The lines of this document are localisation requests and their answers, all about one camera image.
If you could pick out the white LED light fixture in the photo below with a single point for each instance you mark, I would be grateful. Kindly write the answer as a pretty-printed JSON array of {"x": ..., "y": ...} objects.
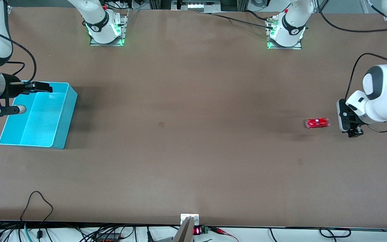
[{"x": 197, "y": 5}]

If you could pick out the red beetle toy car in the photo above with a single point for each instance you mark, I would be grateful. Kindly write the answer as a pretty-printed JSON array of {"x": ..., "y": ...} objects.
[{"x": 317, "y": 123}]

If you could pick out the green terminal block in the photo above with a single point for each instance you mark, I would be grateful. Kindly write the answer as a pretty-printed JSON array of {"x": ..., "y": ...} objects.
[{"x": 205, "y": 230}]

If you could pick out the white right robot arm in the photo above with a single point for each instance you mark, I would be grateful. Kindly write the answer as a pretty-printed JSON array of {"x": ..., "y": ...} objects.
[{"x": 0, "y": 43}]

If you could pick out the grey metal bar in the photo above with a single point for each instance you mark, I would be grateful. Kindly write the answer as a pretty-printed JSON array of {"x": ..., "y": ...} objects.
[{"x": 184, "y": 235}]

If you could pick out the small metal bracket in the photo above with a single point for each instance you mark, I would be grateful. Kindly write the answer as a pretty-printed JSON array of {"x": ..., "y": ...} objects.
[{"x": 185, "y": 217}]

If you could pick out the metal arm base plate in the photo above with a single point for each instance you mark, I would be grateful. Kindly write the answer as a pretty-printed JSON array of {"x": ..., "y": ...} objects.
[
  {"x": 294, "y": 47},
  {"x": 106, "y": 44}
]

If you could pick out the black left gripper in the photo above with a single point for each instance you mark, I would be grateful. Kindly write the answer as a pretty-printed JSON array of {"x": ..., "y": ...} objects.
[{"x": 354, "y": 131}]

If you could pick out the orange power strip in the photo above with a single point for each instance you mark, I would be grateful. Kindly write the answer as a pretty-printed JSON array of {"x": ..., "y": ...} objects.
[{"x": 108, "y": 238}]

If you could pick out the blue plastic box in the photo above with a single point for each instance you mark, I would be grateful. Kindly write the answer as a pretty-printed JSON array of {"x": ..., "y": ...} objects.
[{"x": 42, "y": 121}]

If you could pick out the red LED display module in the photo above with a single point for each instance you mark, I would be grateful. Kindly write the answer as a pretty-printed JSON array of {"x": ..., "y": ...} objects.
[{"x": 197, "y": 231}]

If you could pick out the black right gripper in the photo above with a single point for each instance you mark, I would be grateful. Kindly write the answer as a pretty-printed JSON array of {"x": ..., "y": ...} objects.
[{"x": 12, "y": 87}]

